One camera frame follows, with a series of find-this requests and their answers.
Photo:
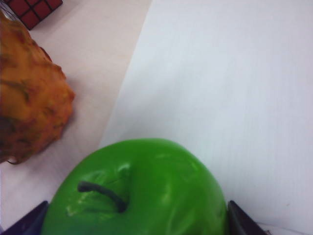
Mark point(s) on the white paper sheet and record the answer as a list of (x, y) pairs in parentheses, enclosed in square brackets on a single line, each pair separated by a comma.
[(220, 85)]

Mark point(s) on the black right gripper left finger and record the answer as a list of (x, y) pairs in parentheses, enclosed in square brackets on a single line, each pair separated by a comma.
[(27, 222)]

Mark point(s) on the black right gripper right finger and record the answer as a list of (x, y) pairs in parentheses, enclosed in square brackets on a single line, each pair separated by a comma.
[(240, 224)]

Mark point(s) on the green plastic apple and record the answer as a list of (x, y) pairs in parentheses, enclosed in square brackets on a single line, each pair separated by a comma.
[(151, 186)]

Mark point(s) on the plastic pineapple with green crown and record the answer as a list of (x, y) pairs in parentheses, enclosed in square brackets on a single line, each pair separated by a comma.
[(29, 102)]

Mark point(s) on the colourful Rubik's cube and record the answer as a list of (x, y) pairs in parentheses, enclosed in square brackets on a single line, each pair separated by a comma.
[(36, 9)]

